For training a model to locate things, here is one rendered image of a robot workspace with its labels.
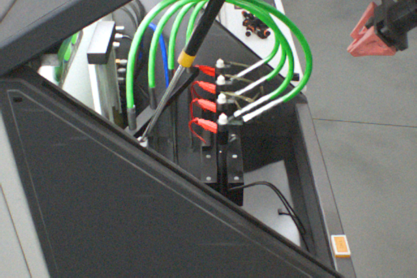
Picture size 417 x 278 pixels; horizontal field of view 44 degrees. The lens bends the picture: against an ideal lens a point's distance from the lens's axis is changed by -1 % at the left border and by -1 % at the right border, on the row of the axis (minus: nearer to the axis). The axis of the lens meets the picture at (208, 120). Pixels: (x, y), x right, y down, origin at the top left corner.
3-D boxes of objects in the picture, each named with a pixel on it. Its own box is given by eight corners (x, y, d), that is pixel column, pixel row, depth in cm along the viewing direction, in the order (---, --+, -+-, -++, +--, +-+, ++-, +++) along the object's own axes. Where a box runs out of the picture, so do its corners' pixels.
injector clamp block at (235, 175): (242, 226, 128) (244, 181, 119) (201, 226, 128) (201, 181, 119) (234, 140, 156) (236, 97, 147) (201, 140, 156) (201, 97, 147)
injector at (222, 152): (236, 193, 127) (239, 124, 114) (215, 193, 127) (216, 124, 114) (235, 185, 129) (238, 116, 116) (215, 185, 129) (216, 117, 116)
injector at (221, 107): (234, 171, 133) (237, 103, 121) (215, 171, 133) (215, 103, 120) (234, 164, 135) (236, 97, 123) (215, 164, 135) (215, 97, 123)
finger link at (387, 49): (340, 52, 96) (383, 27, 90) (341, 27, 100) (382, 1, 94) (363, 72, 99) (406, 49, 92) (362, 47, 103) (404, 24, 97)
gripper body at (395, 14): (378, 32, 90) (415, 11, 85) (376, -3, 96) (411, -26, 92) (399, 54, 93) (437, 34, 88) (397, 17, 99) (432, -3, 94)
